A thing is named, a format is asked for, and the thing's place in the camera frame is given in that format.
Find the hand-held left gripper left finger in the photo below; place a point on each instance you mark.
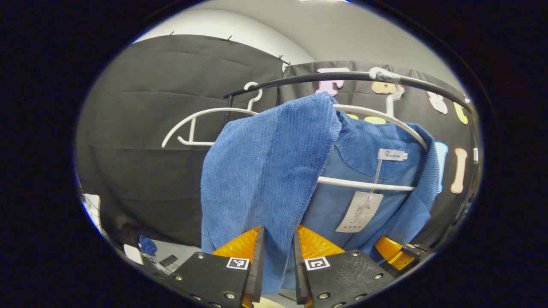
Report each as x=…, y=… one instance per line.
x=258, y=265

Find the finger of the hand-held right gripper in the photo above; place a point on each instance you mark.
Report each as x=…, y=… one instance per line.
x=391, y=252

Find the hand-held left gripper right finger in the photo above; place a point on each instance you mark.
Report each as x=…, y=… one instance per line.
x=298, y=269

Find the white clothes hanger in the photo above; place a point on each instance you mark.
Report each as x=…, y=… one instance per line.
x=364, y=184
x=193, y=130

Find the black metal clothes rack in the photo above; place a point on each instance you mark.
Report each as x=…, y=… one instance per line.
x=325, y=77

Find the small blue cloth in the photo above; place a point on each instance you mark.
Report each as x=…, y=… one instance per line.
x=147, y=246

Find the white card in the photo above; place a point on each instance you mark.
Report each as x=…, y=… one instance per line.
x=133, y=254

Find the black backdrop cloth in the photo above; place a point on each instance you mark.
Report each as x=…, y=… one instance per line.
x=447, y=128
x=150, y=85

